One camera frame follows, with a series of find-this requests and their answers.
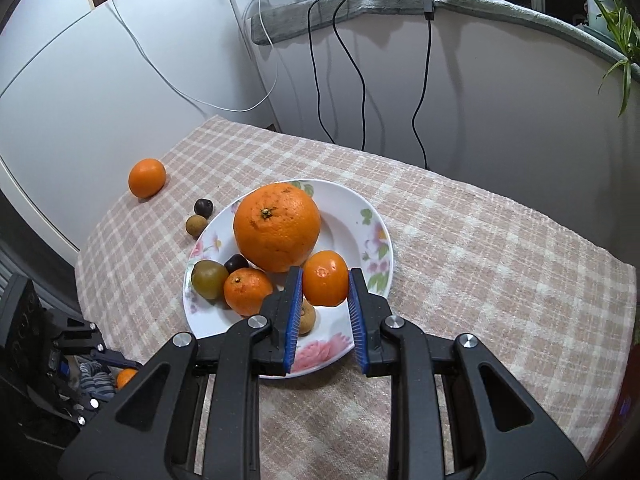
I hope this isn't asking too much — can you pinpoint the stemmed mandarin orange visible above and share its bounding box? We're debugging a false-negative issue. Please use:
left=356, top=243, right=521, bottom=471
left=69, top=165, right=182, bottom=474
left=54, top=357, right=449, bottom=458
left=116, top=368, right=138, bottom=390

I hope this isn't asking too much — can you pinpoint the green-brown round fruit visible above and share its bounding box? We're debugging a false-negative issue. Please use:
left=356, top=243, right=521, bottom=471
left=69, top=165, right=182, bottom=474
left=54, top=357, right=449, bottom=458
left=191, top=260, right=229, bottom=301

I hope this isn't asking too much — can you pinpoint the medium mandarin orange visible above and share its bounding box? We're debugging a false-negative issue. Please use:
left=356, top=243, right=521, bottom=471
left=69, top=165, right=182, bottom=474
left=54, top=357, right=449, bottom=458
left=224, top=268, right=273, bottom=318

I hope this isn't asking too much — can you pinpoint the tan longan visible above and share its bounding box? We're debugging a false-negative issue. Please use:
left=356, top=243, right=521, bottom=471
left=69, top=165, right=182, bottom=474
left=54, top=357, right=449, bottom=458
left=298, top=298, right=317, bottom=336
left=184, top=214, right=208, bottom=240

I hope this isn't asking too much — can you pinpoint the small oval mandarin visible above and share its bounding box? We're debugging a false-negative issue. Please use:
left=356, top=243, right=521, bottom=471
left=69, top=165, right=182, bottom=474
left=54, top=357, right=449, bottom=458
left=303, top=250, right=349, bottom=307

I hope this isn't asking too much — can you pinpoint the pink plaid tablecloth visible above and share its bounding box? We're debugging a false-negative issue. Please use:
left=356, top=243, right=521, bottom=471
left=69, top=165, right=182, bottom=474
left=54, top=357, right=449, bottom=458
left=75, top=117, right=637, bottom=455

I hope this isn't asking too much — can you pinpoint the dark purple fruit in plate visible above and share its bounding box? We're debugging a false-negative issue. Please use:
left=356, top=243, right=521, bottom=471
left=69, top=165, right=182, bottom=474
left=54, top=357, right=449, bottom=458
left=224, top=254, right=250, bottom=274

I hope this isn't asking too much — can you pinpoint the tan longan beside purple fruit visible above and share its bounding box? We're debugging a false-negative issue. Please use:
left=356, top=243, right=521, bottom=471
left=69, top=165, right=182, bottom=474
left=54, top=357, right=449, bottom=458
left=184, top=214, right=208, bottom=240

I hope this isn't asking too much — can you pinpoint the dark purple fruit on cloth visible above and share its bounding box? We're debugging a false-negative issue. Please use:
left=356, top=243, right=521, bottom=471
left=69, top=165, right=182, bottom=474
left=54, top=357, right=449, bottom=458
left=193, top=198, right=214, bottom=219

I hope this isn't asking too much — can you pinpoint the large orange on cloth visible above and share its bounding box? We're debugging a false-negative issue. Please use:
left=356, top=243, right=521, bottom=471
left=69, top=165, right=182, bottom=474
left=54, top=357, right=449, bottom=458
left=128, top=158, right=166, bottom=200

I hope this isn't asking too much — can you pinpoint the large orange in plate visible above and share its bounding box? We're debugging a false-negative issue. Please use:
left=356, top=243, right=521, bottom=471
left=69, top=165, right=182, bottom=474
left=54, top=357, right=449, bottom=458
left=233, top=182, right=321, bottom=273

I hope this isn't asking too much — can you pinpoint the floral white plate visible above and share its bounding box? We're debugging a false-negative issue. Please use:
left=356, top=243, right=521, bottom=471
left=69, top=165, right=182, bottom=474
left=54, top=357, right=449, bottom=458
left=182, top=179, right=395, bottom=378

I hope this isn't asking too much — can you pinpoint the potted spider plant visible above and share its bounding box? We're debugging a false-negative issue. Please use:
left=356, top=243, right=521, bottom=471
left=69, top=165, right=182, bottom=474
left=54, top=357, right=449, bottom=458
left=586, top=0, right=639, bottom=118

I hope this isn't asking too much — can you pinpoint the white cable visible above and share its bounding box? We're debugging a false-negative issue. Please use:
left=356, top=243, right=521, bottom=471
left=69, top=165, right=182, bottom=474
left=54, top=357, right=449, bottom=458
left=98, top=0, right=284, bottom=115

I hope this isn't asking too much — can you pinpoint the black cable middle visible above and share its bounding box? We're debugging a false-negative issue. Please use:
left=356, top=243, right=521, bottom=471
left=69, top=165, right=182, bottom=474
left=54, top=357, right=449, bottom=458
left=332, top=0, right=380, bottom=153

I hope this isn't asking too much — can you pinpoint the black cable with clamp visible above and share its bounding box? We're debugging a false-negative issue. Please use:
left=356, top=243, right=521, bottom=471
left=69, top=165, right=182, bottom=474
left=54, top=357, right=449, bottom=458
left=410, top=0, right=442, bottom=172

